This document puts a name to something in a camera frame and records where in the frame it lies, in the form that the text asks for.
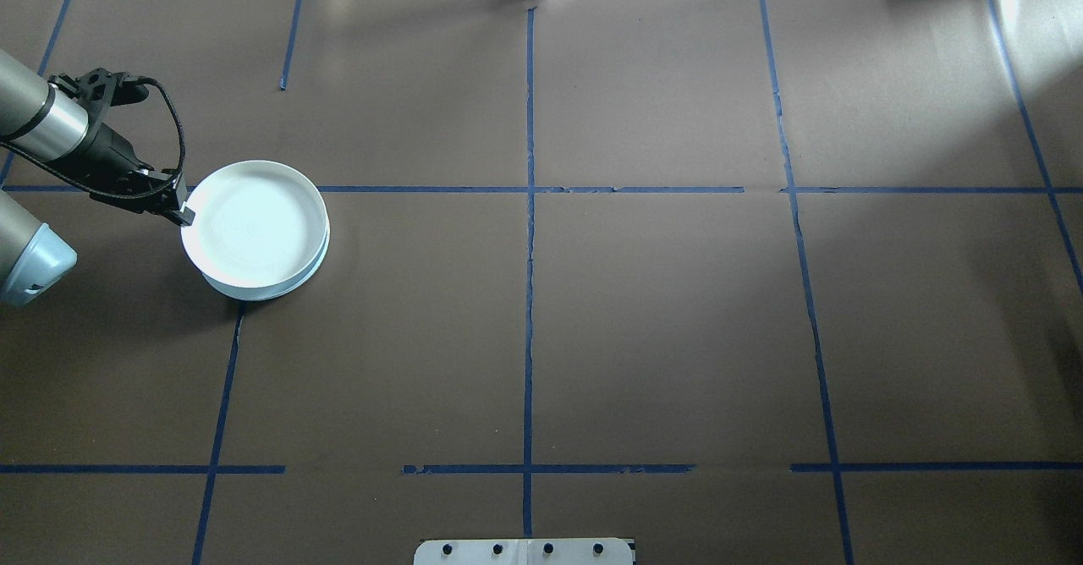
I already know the white plastic plate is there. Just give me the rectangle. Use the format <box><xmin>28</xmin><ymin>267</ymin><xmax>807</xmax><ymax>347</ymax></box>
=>
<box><xmin>179</xmin><ymin>160</ymin><xmax>330</xmax><ymax>290</ymax></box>

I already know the light blue plastic plate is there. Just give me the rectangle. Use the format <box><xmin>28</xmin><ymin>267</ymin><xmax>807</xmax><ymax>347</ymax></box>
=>
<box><xmin>203</xmin><ymin>227</ymin><xmax>333</xmax><ymax>303</ymax></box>
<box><xmin>200</xmin><ymin>210</ymin><xmax>331</xmax><ymax>298</ymax></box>

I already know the white column stand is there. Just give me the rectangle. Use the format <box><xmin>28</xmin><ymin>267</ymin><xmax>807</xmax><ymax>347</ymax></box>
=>
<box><xmin>413</xmin><ymin>537</ymin><xmax>638</xmax><ymax>565</ymax></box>

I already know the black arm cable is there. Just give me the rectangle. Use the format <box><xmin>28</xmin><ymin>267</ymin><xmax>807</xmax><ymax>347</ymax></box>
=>
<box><xmin>127</xmin><ymin>76</ymin><xmax>190</xmax><ymax>203</ymax></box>

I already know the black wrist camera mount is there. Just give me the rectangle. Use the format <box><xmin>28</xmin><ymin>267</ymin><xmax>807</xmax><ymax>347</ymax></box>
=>
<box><xmin>50</xmin><ymin>67</ymin><xmax>154</xmax><ymax>110</ymax></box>

